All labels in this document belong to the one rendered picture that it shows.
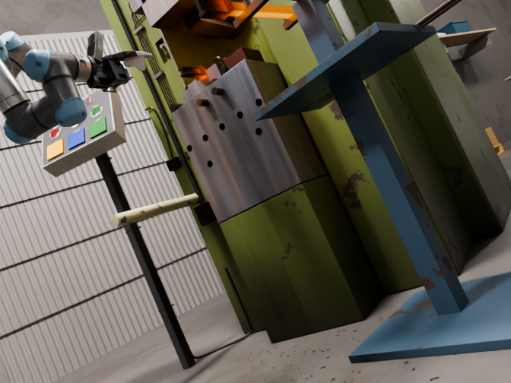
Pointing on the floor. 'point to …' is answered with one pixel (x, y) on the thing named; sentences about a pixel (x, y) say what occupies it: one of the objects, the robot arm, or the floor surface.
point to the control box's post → (147, 264)
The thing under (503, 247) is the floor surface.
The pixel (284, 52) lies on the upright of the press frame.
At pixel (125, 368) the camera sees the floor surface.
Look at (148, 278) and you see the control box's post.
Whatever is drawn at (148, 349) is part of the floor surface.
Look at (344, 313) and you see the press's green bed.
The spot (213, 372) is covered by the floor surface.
